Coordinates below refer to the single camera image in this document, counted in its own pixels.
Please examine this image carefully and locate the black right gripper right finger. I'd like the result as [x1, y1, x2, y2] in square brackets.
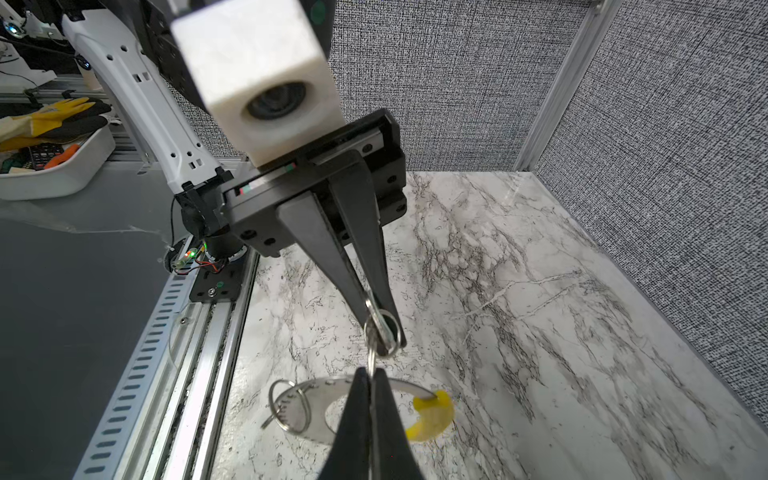
[370, 370, 424, 479]

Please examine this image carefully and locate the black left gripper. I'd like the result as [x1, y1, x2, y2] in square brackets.
[131, 0, 409, 349]

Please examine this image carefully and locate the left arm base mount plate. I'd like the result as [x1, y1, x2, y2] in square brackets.
[188, 255, 247, 303]

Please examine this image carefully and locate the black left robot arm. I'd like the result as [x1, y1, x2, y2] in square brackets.
[60, 1, 407, 356]

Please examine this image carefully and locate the yellow capped key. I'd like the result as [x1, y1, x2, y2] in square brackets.
[405, 390, 455, 443]

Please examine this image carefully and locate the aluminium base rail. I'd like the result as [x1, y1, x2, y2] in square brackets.
[74, 248, 259, 479]

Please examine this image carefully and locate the white tray with tools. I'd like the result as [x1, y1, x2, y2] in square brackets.
[1, 111, 115, 201]

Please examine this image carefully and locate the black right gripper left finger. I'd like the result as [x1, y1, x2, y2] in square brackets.
[318, 367, 371, 480]

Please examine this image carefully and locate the yellow black work glove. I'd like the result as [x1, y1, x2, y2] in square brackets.
[1, 97, 112, 152]

